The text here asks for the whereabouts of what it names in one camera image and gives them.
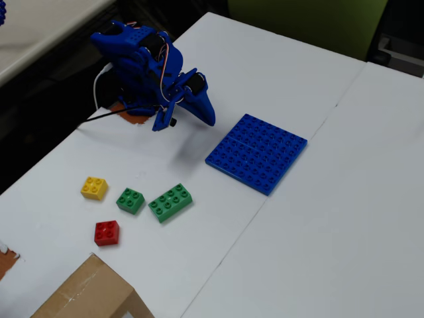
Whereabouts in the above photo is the brown cardboard box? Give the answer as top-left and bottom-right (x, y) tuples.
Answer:
(29, 252), (155, 318)

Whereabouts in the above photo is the white foam board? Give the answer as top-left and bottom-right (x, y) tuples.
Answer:
(0, 11), (367, 318)

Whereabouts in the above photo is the yellow 2x2 block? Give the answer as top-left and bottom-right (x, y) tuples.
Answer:
(80, 176), (109, 201)

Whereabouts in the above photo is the dark cabinet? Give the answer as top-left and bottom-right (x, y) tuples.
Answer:
(366, 0), (424, 79)

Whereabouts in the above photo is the blue 8x8 plate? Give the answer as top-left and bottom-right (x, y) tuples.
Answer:
(204, 113), (308, 197)

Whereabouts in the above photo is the red 2x2 block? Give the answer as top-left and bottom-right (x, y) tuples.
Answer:
(94, 220), (121, 246)

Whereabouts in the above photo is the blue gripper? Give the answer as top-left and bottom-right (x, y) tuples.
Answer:
(168, 68), (217, 128)

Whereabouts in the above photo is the white red servo wire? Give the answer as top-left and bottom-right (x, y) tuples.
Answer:
(158, 41), (174, 112)

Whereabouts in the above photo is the white cable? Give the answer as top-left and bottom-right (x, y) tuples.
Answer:
(93, 63), (113, 110)

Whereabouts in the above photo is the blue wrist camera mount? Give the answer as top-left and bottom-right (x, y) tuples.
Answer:
(151, 99), (179, 133)

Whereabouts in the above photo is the black cable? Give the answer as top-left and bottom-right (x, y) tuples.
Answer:
(78, 104), (160, 129)

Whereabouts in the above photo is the green 2x4 block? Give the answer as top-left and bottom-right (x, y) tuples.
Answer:
(148, 183), (193, 224)

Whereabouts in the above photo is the green 2x2 block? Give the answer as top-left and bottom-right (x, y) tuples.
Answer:
(115, 187), (146, 215)

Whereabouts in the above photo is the white side desk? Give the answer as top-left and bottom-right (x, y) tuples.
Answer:
(0, 0), (117, 87)

